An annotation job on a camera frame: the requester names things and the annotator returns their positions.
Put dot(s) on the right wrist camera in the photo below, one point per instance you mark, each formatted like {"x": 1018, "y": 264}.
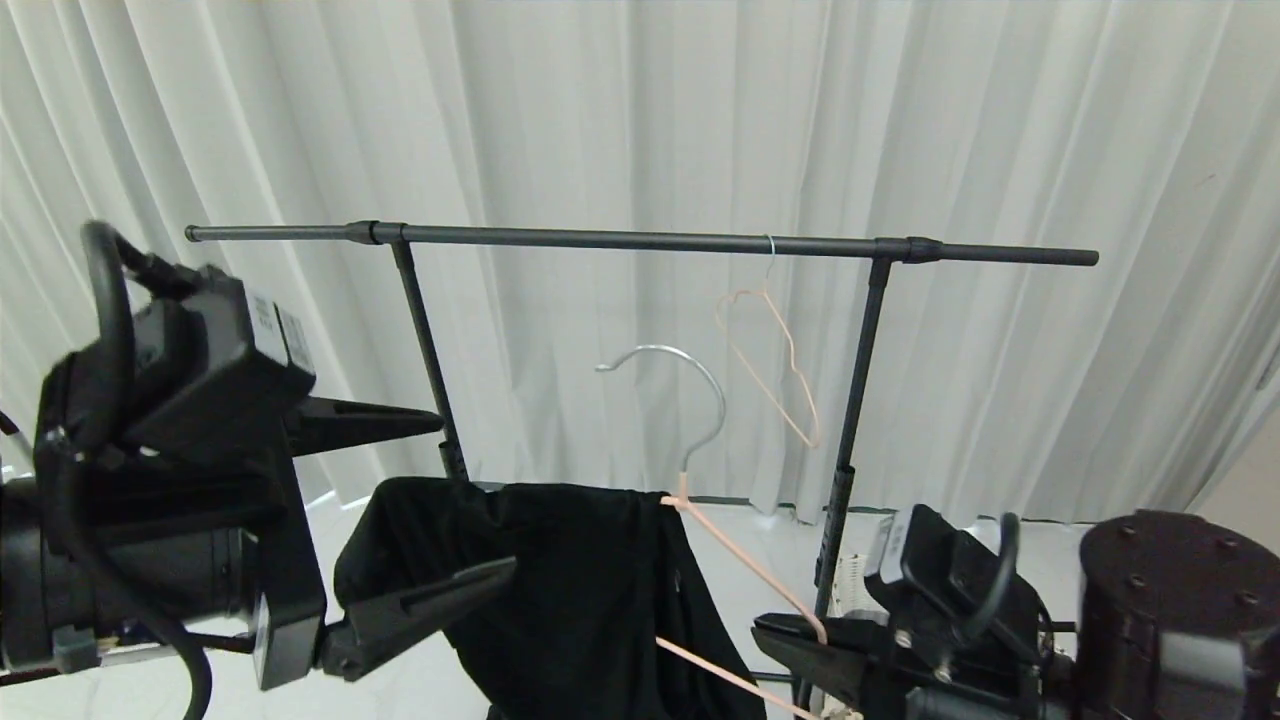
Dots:
{"x": 940, "y": 570}

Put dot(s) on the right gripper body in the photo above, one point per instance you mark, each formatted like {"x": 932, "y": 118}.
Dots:
{"x": 960, "y": 700}

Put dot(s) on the pink clothes hanger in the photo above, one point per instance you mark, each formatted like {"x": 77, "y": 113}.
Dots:
{"x": 792, "y": 350}
{"x": 683, "y": 497}

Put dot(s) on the white curtain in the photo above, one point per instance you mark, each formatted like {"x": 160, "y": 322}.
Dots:
{"x": 1000, "y": 120}

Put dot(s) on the black clothes rack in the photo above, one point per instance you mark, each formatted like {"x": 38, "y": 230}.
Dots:
{"x": 650, "y": 240}

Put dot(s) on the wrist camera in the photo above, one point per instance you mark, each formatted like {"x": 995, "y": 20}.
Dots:
{"x": 940, "y": 570}
{"x": 210, "y": 360}

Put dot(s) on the black garment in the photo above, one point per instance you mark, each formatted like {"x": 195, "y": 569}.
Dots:
{"x": 580, "y": 600}

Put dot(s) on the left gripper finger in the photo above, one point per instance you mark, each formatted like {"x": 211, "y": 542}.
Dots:
{"x": 350, "y": 425}
{"x": 400, "y": 625}

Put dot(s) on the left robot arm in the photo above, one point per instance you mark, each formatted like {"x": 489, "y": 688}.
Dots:
{"x": 20, "y": 580}

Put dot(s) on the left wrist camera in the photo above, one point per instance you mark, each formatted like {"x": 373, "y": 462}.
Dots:
{"x": 210, "y": 360}

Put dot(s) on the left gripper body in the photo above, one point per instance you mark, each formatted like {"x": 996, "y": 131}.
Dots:
{"x": 290, "y": 560}

